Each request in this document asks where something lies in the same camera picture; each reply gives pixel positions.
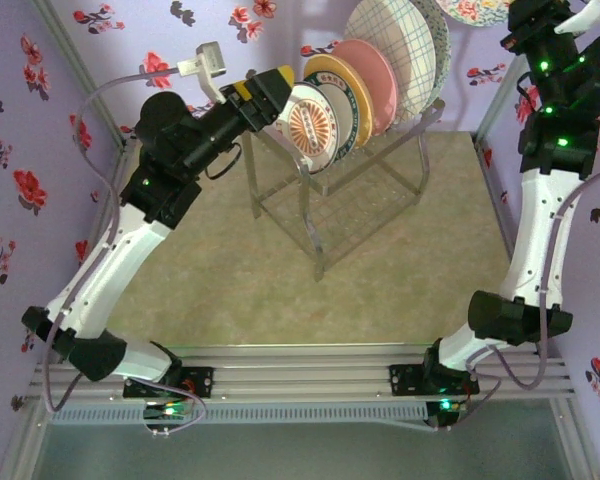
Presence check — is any white plate orange sunburst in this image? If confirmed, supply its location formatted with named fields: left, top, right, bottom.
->
left=278, top=82, right=342, bottom=175

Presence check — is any white floral plate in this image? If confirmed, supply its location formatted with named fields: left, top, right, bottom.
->
left=433, top=0, right=512, bottom=27

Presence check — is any yellow plate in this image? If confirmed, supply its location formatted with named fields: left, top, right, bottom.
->
left=303, top=53, right=374, bottom=149

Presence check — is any white plaid plate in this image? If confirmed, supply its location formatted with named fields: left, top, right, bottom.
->
left=343, top=0, right=437, bottom=124

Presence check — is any white plate green rim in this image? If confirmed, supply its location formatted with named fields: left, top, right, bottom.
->
left=307, top=71, right=362, bottom=169

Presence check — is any pink plate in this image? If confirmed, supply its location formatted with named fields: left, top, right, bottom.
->
left=332, top=38, right=399, bottom=137

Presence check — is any small circuit board green LED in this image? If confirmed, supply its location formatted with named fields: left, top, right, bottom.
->
left=142, top=399, right=191, bottom=421
left=427, top=397, right=469, bottom=431

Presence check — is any left arm lavender cable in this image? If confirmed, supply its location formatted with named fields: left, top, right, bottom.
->
left=42, top=67, right=209, bottom=439

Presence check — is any arm lavender cable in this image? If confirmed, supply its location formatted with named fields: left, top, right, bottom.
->
left=432, top=167, right=600, bottom=431
left=42, top=67, right=209, bottom=439

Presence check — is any thin black cable loop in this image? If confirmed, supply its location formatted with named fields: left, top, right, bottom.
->
left=203, top=141, right=245, bottom=182

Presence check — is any aluminium frame post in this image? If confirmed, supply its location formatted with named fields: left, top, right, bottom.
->
left=29, top=0, right=131, bottom=149

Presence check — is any metal wire dish rack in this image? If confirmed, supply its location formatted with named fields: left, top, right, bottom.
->
left=242, top=97, right=446, bottom=284

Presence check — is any right arm lavender cable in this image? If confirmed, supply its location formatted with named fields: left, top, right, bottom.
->
left=432, top=167, right=600, bottom=431

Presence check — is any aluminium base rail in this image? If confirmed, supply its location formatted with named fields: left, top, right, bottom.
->
left=29, top=343, right=576, bottom=401

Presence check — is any grey slotted cable duct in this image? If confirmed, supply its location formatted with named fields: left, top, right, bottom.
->
left=47, top=402, right=429, bottom=426

